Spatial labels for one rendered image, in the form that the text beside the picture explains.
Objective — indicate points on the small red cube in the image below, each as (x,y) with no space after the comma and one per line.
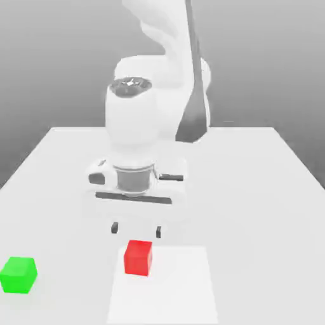
(138,259)

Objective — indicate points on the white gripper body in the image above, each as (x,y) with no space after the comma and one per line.
(132,207)

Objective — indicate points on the small green cube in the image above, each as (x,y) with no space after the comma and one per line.
(18,275)

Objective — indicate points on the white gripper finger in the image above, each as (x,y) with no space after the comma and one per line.
(114,227)
(158,231)

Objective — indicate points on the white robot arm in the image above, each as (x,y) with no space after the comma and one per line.
(132,119)

